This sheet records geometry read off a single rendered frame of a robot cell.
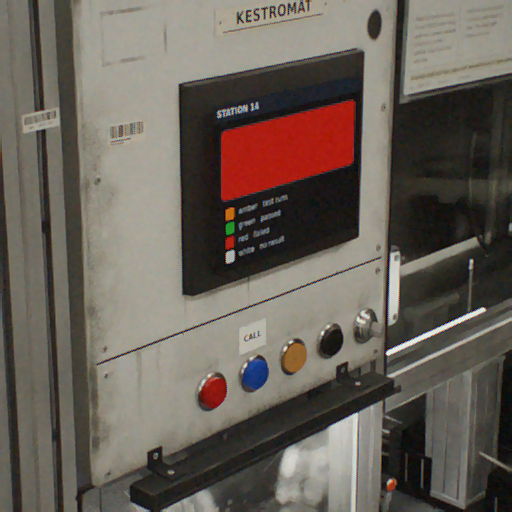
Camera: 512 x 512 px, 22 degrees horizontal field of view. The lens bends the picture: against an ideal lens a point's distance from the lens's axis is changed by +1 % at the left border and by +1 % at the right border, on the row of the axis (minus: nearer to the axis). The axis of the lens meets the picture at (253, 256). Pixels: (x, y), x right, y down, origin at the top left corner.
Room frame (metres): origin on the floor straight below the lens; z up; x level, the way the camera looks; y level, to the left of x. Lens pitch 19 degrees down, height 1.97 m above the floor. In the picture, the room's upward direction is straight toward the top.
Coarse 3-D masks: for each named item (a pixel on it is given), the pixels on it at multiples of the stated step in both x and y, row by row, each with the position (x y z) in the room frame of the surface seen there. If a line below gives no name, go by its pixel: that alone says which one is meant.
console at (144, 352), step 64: (64, 0) 1.13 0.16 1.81; (128, 0) 1.14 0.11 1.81; (192, 0) 1.19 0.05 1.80; (256, 0) 1.25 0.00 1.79; (320, 0) 1.32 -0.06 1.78; (384, 0) 1.39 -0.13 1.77; (64, 64) 1.13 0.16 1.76; (128, 64) 1.14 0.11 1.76; (192, 64) 1.19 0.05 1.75; (256, 64) 1.25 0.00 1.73; (320, 64) 1.30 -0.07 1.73; (384, 64) 1.40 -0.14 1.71; (64, 128) 1.13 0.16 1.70; (128, 128) 1.14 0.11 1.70; (192, 128) 1.18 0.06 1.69; (384, 128) 1.40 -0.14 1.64; (64, 192) 1.14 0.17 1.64; (128, 192) 1.13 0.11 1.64; (192, 192) 1.17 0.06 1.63; (384, 192) 1.40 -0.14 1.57; (128, 256) 1.13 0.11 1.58; (192, 256) 1.17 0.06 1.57; (320, 256) 1.33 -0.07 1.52; (128, 320) 1.13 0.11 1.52; (192, 320) 1.19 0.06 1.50; (256, 320) 1.25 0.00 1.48; (320, 320) 1.33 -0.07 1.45; (128, 384) 1.13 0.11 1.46; (192, 384) 1.19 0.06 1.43; (320, 384) 1.33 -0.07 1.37; (128, 448) 1.13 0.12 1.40
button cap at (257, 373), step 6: (258, 360) 1.25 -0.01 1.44; (252, 366) 1.24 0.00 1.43; (258, 366) 1.24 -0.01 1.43; (264, 366) 1.25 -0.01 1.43; (246, 372) 1.24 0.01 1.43; (252, 372) 1.24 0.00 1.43; (258, 372) 1.24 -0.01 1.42; (264, 372) 1.25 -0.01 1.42; (246, 378) 1.23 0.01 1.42; (252, 378) 1.24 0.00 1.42; (258, 378) 1.24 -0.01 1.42; (264, 378) 1.25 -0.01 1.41; (246, 384) 1.24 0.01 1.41; (252, 384) 1.24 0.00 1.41; (258, 384) 1.24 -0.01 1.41
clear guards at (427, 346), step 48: (432, 0) 1.47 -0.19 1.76; (480, 0) 1.54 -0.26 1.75; (432, 48) 1.48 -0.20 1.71; (480, 48) 1.54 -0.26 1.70; (432, 96) 1.48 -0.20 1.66; (480, 96) 1.55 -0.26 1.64; (432, 144) 1.48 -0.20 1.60; (480, 144) 1.55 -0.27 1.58; (432, 192) 1.49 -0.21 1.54; (480, 192) 1.56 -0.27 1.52; (432, 240) 1.49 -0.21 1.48; (480, 240) 1.56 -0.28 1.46; (432, 288) 1.49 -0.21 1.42; (480, 288) 1.57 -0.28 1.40; (432, 336) 1.49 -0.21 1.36; (480, 336) 1.57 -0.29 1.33; (336, 384) 1.36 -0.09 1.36; (432, 384) 1.50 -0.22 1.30; (336, 432) 1.37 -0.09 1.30; (240, 480) 1.25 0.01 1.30; (288, 480) 1.31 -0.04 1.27; (336, 480) 1.37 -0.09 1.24
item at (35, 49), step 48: (48, 0) 1.09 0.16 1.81; (48, 48) 1.09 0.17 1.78; (48, 96) 1.09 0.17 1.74; (48, 144) 1.09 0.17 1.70; (48, 192) 1.08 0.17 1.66; (48, 240) 1.09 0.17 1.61; (48, 288) 1.09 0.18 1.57; (48, 336) 1.08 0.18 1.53; (48, 384) 1.08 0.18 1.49; (480, 384) 1.88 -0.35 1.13; (48, 432) 1.07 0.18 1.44; (432, 432) 1.90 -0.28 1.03; (480, 432) 1.88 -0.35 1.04; (48, 480) 1.07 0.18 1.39; (432, 480) 1.90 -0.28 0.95; (480, 480) 1.89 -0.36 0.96
